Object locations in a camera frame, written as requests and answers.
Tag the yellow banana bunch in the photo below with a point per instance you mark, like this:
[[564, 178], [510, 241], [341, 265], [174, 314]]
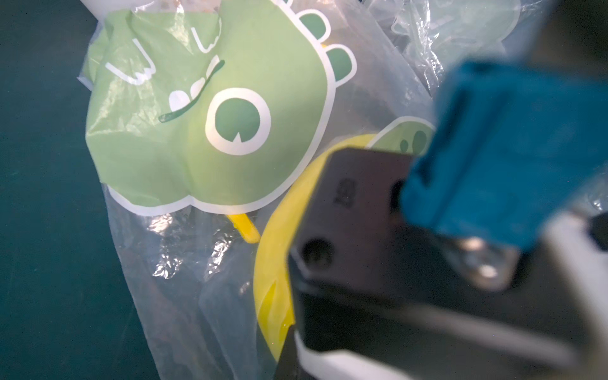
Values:
[[271, 288]]

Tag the green printed zip-top bag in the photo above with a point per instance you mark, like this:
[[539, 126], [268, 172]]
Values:
[[204, 109]]

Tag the clear zip-top bag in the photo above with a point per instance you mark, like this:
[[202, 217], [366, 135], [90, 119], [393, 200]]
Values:
[[436, 35]]

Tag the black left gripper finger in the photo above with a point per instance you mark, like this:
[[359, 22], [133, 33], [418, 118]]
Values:
[[288, 365]]

